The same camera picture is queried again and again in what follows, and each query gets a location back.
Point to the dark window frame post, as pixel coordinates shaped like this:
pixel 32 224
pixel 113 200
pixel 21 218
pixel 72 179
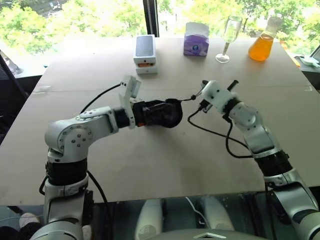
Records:
pixel 151 17

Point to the white phone box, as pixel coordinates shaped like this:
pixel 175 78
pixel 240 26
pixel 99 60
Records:
pixel 145 50

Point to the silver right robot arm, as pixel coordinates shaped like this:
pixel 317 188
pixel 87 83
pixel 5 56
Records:
pixel 260 140

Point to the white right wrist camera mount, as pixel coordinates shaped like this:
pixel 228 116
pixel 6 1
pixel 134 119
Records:
pixel 217 96

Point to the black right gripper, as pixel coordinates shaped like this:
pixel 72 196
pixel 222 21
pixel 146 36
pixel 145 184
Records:
pixel 205 106

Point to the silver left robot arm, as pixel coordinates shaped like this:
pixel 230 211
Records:
pixel 75 135

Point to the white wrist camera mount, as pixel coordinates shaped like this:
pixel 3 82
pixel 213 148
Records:
pixel 126 97
pixel 217 96

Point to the white rounded right robot leg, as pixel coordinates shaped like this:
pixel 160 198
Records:
pixel 217 215

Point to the clear wine glass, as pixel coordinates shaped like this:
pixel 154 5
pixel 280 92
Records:
pixel 231 30

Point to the flask with orange liquid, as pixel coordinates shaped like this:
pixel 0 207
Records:
pixel 261 47

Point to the purple tissue box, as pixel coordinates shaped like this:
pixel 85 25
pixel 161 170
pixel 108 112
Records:
pixel 196 43

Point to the white rounded robot leg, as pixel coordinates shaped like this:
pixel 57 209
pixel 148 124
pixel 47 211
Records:
pixel 148 220
pixel 217 215

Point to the grey robot torso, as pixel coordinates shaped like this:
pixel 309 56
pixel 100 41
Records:
pixel 200 235

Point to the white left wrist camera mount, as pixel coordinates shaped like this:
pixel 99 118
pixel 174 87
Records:
pixel 126 97

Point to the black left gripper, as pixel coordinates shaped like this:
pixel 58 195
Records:
pixel 140 113

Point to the white rounded left robot leg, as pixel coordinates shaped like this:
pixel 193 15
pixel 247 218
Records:
pixel 148 220

